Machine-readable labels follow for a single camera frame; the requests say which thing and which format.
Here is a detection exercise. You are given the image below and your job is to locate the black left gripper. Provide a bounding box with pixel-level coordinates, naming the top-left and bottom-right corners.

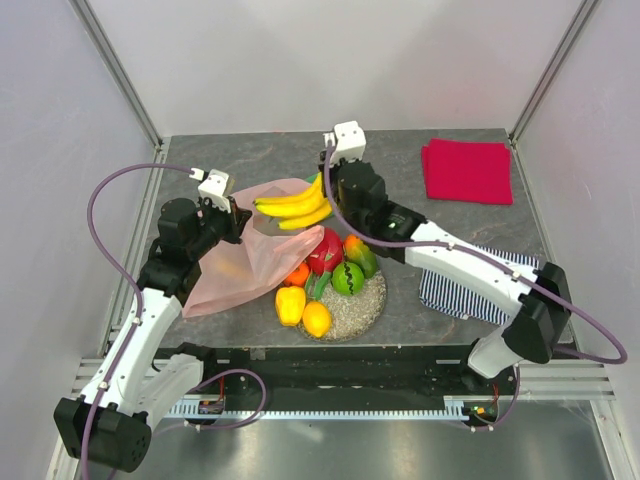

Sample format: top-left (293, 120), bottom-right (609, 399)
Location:
top-left (188, 196), bottom-right (251, 259)

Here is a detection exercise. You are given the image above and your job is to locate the single yellow banana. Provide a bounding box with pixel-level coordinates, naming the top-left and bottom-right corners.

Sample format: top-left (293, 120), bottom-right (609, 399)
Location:
top-left (209, 258), bottom-right (251, 282)

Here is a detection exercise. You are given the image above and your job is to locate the pink plastic bag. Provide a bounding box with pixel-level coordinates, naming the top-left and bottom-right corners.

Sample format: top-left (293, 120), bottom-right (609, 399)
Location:
top-left (182, 178), bottom-right (324, 318)

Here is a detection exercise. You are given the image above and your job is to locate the yellow banana bunch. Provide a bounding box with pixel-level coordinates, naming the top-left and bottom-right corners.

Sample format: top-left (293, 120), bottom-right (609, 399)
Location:
top-left (254, 173), bottom-right (333, 231)

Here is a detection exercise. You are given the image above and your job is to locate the small green watermelon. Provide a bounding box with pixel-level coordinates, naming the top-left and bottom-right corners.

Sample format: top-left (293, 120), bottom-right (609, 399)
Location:
top-left (331, 261), bottom-right (365, 296)

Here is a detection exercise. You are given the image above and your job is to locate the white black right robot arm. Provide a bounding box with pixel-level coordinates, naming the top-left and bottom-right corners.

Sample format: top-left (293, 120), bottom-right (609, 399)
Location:
top-left (319, 151), bottom-right (571, 394)

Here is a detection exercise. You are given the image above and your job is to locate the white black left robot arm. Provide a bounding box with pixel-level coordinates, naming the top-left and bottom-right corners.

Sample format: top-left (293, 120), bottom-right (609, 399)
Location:
top-left (54, 198), bottom-right (252, 472)

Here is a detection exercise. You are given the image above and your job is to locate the green cloth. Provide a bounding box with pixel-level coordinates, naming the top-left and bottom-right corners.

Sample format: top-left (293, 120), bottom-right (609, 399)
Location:
top-left (305, 172), bottom-right (320, 184)

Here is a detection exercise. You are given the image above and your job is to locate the green orange mango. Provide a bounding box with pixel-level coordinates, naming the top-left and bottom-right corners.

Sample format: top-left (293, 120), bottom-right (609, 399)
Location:
top-left (344, 234), bottom-right (378, 279)

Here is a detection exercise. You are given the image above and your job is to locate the red dragon fruit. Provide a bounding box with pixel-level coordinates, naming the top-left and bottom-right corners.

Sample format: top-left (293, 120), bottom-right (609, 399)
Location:
top-left (306, 227), bottom-right (344, 276)

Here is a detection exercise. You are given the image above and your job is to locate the orange tangerine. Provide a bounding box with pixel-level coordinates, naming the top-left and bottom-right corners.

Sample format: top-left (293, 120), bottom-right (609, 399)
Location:
top-left (283, 262), bottom-right (311, 288)

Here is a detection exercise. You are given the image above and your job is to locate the yellow bell pepper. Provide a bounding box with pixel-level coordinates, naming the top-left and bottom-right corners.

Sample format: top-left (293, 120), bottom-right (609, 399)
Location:
top-left (275, 286), bottom-right (306, 326)

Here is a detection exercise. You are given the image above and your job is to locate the red cloth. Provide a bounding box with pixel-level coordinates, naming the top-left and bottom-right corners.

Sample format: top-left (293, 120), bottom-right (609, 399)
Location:
top-left (421, 138), bottom-right (513, 205)

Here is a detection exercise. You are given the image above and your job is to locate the blue white striped cloth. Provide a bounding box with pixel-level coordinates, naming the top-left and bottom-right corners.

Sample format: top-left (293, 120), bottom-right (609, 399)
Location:
top-left (419, 269), bottom-right (514, 326)

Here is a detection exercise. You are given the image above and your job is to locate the round speckled plate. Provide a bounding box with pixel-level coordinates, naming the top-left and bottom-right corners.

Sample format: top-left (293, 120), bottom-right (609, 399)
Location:
top-left (297, 271), bottom-right (387, 343)

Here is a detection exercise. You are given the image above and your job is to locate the yellow lemon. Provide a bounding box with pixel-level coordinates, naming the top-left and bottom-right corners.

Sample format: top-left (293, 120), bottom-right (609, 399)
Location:
top-left (302, 301), bottom-right (332, 338)

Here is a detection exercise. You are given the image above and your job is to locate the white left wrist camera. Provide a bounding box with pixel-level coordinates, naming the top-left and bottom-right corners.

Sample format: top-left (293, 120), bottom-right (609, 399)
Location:
top-left (198, 169), bottom-right (234, 212)

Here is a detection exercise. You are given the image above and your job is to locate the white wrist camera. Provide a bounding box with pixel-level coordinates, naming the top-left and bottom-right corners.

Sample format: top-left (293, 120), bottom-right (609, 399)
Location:
top-left (323, 121), bottom-right (366, 165)
top-left (198, 169), bottom-right (234, 212)

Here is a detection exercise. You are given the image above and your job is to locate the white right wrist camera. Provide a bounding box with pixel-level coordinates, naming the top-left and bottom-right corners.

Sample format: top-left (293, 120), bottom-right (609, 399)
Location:
top-left (323, 121), bottom-right (366, 165)

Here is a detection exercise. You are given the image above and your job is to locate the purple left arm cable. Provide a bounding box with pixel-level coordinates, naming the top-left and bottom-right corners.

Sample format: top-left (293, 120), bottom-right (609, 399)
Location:
top-left (79, 162), bottom-right (269, 480)

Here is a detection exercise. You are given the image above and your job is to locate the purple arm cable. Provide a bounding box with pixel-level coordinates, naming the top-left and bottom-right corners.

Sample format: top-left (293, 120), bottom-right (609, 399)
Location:
top-left (322, 132), bottom-right (628, 434)
top-left (79, 162), bottom-right (269, 480)

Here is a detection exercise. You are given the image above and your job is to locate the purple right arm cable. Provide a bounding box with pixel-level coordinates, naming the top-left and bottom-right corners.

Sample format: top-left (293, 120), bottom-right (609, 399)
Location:
top-left (322, 132), bottom-right (628, 434)

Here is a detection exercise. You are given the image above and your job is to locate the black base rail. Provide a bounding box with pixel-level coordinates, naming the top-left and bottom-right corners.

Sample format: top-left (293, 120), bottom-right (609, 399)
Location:
top-left (156, 343), bottom-right (516, 412)

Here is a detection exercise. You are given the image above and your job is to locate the grey slotted cable duct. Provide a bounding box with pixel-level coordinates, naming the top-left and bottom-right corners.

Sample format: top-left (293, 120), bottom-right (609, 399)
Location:
top-left (165, 398), bottom-right (469, 422)

